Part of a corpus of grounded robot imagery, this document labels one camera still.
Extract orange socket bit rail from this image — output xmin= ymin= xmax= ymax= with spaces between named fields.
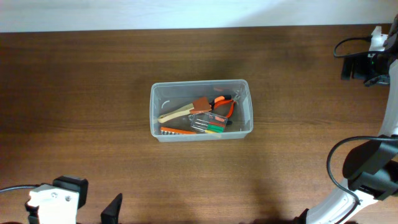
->
xmin=160 ymin=127 xmax=196 ymax=135

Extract right white camera box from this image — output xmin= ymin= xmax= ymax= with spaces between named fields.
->
xmin=368 ymin=26 xmax=388 ymax=58

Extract orange scraper wooden handle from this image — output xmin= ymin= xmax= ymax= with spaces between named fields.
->
xmin=157 ymin=97 xmax=211 ymax=123

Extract right black cable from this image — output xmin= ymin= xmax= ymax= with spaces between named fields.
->
xmin=326 ymin=35 xmax=398 ymax=224

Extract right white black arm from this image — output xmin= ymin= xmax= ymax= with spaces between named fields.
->
xmin=293 ymin=21 xmax=397 ymax=224

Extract white camera box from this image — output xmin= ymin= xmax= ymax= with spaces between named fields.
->
xmin=25 ymin=184 xmax=80 ymax=224
xmin=368 ymin=26 xmax=388 ymax=58

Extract clear plastic container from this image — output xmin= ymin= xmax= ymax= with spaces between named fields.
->
xmin=150 ymin=80 xmax=254 ymax=142

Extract small red handled pliers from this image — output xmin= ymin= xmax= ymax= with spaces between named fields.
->
xmin=210 ymin=95 xmax=240 ymax=118

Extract clear box coloured tubes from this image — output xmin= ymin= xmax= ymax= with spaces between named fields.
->
xmin=188 ymin=113 xmax=229 ymax=134

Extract left white camera box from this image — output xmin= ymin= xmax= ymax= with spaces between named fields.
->
xmin=25 ymin=184 xmax=80 ymax=224

